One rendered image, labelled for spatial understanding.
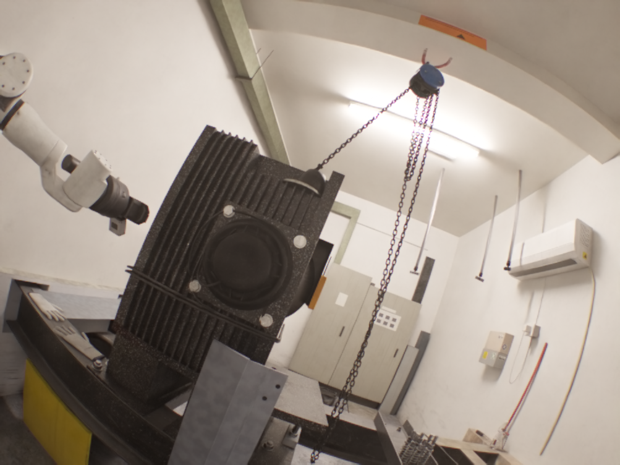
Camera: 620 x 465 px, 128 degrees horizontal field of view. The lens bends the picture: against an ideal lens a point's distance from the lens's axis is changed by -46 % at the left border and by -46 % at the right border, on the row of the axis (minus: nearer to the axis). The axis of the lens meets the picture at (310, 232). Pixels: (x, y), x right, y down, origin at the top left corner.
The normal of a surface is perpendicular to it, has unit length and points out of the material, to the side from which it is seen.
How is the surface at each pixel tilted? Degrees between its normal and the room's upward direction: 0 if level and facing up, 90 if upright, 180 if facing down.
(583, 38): 180
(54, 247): 90
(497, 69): 180
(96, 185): 111
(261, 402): 90
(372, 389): 90
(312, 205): 90
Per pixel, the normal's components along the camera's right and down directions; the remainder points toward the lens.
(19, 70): 0.93, 0.08
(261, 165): 0.04, -0.20
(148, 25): 0.92, 0.36
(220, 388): -0.18, -0.29
